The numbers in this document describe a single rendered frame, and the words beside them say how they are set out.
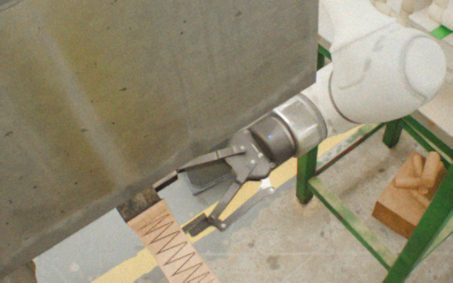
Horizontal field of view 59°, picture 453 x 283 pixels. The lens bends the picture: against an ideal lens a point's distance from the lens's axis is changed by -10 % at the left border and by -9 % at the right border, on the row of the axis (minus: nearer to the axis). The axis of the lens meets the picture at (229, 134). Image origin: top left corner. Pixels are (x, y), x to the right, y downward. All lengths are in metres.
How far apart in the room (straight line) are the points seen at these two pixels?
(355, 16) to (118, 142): 0.41
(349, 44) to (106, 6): 0.42
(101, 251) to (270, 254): 0.70
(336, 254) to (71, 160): 1.56
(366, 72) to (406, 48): 0.06
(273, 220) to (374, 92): 1.29
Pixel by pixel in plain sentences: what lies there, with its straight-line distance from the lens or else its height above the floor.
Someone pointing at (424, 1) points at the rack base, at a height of 0.94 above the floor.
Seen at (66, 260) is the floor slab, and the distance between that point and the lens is 1.92.
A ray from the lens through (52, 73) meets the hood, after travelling 0.18.
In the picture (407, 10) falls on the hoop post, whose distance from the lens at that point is 1.04.
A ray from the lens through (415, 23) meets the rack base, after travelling 0.98.
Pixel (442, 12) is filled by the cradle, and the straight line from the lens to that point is 0.96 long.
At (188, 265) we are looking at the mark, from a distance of 0.49.
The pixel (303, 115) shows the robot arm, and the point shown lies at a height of 1.10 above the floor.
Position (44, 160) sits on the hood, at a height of 1.45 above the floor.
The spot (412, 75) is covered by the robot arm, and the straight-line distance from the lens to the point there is 0.52.
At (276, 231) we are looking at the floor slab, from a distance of 1.76.
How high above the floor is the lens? 1.60
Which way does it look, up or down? 52 degrees down
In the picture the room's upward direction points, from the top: 10 degrees counter-clockwise
